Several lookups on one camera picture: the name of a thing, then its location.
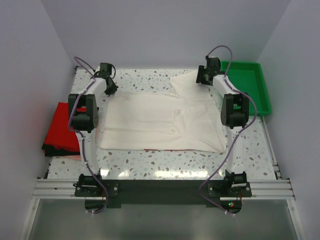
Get white t shirt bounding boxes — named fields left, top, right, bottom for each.
left=100, top=70, right=227, bottom=154

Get red folded t shirt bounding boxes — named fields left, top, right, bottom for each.
left=43, top=102, right=80, bottom=152

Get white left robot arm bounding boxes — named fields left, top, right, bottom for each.
left=67, top=63, right=118, bottom=200

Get aluminium rail frame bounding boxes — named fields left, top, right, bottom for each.
left=18, top=119, right=308, bottom=240

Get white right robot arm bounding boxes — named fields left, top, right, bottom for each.
left=196, top=56, right=250, bottom=197

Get green plastic tray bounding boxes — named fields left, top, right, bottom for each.
left=227, top=61, right=272, bottom=116

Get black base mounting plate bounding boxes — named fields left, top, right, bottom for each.
left=73, top=175, right=253, bottom=214

